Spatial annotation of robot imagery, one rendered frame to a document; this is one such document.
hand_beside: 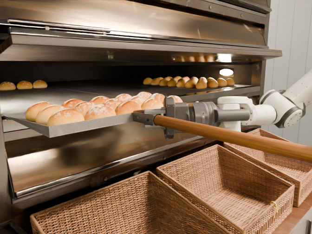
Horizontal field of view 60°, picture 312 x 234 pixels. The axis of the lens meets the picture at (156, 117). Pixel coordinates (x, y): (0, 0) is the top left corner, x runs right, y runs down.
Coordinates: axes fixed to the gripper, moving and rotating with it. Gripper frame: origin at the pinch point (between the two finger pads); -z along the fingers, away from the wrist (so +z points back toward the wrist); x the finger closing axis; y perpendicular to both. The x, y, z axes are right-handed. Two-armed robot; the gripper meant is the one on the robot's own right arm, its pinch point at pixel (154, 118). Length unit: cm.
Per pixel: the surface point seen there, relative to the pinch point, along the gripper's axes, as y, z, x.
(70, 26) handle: 15.1, -23.9, -27.0
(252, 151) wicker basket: 99, 89, 49
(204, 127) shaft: -16.5, 9.4, -0.8
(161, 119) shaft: -5.0, 1.1, -0.7
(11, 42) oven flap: 0.1, -36.7, -21.0
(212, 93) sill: 78, 48, 2
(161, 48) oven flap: 31.6, 7.9, -21.3
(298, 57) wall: 232, 219, -20
